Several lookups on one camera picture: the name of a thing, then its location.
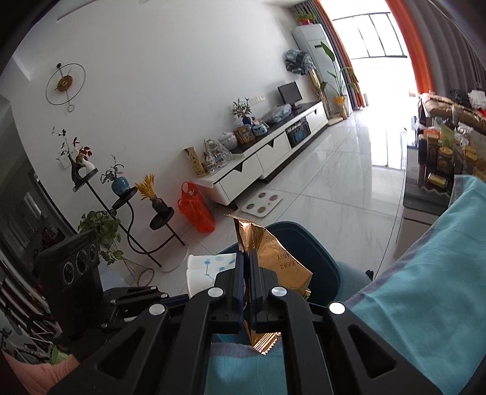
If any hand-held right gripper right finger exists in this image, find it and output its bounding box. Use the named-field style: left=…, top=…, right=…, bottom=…
left=248, top=255, right=443, bottom=395

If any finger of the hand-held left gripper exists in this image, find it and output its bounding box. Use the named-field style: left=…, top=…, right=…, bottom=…
left=112, top=286, right=170, bottom=304
left=99, top=296, right=190, bottom=331

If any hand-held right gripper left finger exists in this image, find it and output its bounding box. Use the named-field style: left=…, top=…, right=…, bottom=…
left=47, top=250, right=244, bottom=395

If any white blue-printed tissue pack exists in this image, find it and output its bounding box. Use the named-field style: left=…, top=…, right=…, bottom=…
left=186, top=254, right=238, bottom=299

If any gold foil snack wrapper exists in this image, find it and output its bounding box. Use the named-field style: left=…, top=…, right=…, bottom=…
left=225, top=214, right=314, bottom=356

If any teal plastic bin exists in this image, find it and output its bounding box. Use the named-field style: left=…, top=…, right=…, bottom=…
left=218, top=221, right=341, bottom=309

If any green ivy plant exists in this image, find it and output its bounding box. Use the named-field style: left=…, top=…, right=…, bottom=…
left=78, top=210, right=124, bottom=266

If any dark storage shelf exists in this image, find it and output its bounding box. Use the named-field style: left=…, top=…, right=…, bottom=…
left=0, top=152, right=77, bottom=358

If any black tiered plant stand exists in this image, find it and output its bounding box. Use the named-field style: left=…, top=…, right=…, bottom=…
left=72, top=169, right=187, bottom=273

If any white bathroom scale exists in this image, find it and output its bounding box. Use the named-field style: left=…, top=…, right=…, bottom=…
left=241, top=191, right=284, bottom=218

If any orange plastic bag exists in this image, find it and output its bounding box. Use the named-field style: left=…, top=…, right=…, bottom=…
left=178, top=181, right=216, bottom=233

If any dark vase with yellow wheat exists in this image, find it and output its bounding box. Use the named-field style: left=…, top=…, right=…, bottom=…
left=135, top=174, right=170, bottom=214

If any grey blue fabric seat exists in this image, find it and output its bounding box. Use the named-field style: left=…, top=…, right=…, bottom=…
left=334, top=261, right=372, bottom=303

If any pink cloth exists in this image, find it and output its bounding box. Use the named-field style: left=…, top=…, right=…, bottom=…
left=8, top=351, right=81, bottom=395

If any blue vase with plant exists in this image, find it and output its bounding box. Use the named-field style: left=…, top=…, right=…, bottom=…
left=101, top=155, right=132, bottom=197

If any white TV cabinet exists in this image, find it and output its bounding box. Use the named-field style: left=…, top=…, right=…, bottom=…
left=190, top=101, right=329, bottom=207

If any white vase with red branches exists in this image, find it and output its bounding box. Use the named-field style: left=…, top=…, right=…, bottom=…
left=51, top=127, right=96, bottom=184

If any tall yellow printed box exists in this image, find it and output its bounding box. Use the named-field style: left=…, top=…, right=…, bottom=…
left=184, top=147, right=207, bottom=177

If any white ceramic jar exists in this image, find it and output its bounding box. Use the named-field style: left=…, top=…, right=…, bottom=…
left=218, top=131, right=238, bottom=151

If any framed picture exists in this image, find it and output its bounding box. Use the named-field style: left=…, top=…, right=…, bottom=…
left=233, top=125, right=255, bottom=145

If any teal towel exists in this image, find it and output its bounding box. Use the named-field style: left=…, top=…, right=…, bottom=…
left=205, top=175, right=486, bottom=395

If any small bonsai in blue pot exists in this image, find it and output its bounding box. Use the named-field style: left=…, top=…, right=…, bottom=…
left=232, top=98, right=253, bottom=126

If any clear blue plastic bag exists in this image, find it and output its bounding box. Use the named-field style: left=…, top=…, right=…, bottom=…
left=265, top=104, right=293, bottom=124

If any dark top coffee table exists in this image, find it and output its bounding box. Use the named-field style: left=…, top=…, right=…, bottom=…
left=393, top=114, right=467, bottom=263

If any black monitor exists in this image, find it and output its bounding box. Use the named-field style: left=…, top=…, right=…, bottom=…
left=277, top=81, right=303, bottom=112

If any tall leafy plant yellow pot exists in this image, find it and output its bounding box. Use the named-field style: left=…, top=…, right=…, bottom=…
left=320, top=41, right=360, bottom=121

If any gold floor stand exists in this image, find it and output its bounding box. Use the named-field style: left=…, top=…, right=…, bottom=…
left=309, top=69, right=331, bottom=118

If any pile of jars and boxes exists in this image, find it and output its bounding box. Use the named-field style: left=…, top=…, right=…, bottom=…
left=416, top=89, right=486, bottom=191

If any blue wrapped bundle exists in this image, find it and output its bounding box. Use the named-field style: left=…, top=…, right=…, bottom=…
left=283, top=49, right=314, bottom=76

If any white standing air conditioner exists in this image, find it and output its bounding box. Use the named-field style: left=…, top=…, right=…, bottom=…
left=291, top=25, right=342, bottom=111

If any striped grey orange curtain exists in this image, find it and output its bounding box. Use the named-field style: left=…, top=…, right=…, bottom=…
left=304, top=0, right=368, bottom=112

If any window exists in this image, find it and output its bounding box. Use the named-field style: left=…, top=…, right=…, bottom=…
left=332, top=13, right=409, bottom=60

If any bamboo wire basket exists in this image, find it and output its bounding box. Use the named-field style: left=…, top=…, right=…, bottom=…
left=123, top=256, right=156, bottom=288

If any round wire wall clock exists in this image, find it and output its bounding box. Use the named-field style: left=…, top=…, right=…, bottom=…
left=46, top=63, right=87, bottom=113

